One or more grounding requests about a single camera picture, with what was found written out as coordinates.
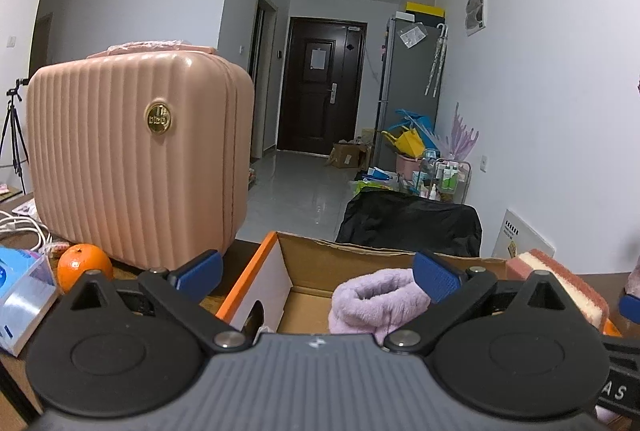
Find brown cardboard carton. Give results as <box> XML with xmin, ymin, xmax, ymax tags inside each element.
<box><xmin>327</xmin><ymin>142</ymin><xmax>371</xmax><ymax>169</ymax></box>

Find dark entrance door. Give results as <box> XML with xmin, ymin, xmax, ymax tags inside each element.
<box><xmin>276</xmin><ymin>17</ymin><xmax>368</xmax><ymax>156</ymax></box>

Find grey fridge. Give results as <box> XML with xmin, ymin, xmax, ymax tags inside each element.
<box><xmin>374</xmin><ymin>16</ymin><xmax>446</xmax><ymax>169</ymax></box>

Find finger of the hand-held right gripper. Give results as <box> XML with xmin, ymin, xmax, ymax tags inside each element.
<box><xmin>619</xmin><ymin>295</ymin><xmax>640</xmax><ymax>326</ymax></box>

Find blue folded item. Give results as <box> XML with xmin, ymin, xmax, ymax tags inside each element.
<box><xmin>395</xmin><ymin>109</ymin><xmax>441</xmax><ymax>146</ymax></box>

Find trolley with bottles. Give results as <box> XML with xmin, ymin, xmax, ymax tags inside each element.
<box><xmin>415</xmin><ymin>158</ymin><xmax>471</xmax><ymax>204</ymax></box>

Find pink bucket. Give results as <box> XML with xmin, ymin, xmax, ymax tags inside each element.
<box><xmin>396</xmin><ymin>153</ymin><xmax>426</xmax><ymax>182</ymax></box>

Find yellow bag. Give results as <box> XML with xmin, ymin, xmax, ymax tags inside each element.
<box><xmin>382</xmin><ymin>128</ymin><xmax>423</xmax><ymax>156</ymax></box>

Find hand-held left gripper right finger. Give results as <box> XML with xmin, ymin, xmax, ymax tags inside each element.
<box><xmin>387</xmin><ymin>250</ymin><xmax>583</xmax><ymax>353</ymax></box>

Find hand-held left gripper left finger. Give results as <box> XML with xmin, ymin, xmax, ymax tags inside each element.
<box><xmin>57</xmin><ymin>250</ymin><xmax>249</xmax><ymax>353</ymax></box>

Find black tripod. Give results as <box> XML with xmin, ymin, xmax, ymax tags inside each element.
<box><xmin>0</xmin><ymin>78</ymin><xmax>30</xmax><ymax>196</ymax></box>

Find white cables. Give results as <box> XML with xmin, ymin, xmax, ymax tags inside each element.
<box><xmin>0</xmin><ymin>213</ymin><xmax>53</xmax><ymax>252</ymax></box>

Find lavender fluffy sock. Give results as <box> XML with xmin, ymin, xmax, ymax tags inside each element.
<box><xmin>327</xmin><ymin>268</ymin><xmax>433</xmax><ymax>346</ymax></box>

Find pink cloth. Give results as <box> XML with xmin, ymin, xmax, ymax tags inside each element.
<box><xmin>87</xmin><ymin>40</ymin><xmax>218</xmax><ymax>59</ymax></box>

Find pink cream layered sponge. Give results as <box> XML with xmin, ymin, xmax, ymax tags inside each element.
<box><xmin>505</xmin><ymin>248</ymin><xmax>611</xmax><ymax>327</ymax></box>

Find orange fruit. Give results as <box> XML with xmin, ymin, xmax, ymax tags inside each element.
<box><xmin>56</xmin><ymin>243</ymin><xmax>115</xmax><ymax>294</ymax></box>

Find purple decorative feathers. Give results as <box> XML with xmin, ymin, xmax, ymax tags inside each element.
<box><xmin>450</xmin><ymin>102</ymin><xmax>480</xmax><ymax>162</ymax></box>

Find orange cardboard box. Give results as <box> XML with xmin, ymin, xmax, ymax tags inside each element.
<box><xmin>216</xmin><ymin>231</ymin><xmax>623</xmax><ymax>347</ymax></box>

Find blue tissue pack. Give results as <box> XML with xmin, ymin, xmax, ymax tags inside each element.
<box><xmin>0</xmin><ymin>247</ymin><xmax>60</xmax><ymax>357</ymax></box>

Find pink ribbed suitcase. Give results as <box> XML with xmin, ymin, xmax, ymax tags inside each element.
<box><xmin>26</xmin><ymin>50</ymin><xmax>256</xmax><ymax>271</ymax></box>

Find clear bag with papers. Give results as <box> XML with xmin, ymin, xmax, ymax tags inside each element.
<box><xmin>397</xmin><ymin>25</ymin><xmax>428</xmax><ymax>49</ymax></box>

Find pile of colourful packets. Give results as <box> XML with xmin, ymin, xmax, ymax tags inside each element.
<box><xmin>352</xmin><ymin>166</ymin><xmax>401</xmax><ymax>196</ymax></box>

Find folded white umbrella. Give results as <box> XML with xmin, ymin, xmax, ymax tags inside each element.
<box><xmin>425</xmin><ymin>23</ymin><xmax>448</xmax><ymax>96</ymax></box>

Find side room door frame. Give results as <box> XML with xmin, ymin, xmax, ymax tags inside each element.
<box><xmin>250</xmin><ymin>0</ymin><xmax>278</xmax><ymax>159</ymax></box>

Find white leaning board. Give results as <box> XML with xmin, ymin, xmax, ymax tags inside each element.
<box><xmin>497</xmin><ymin>209</ymin><xmax>556</xmax><ymax>262</ymax></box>

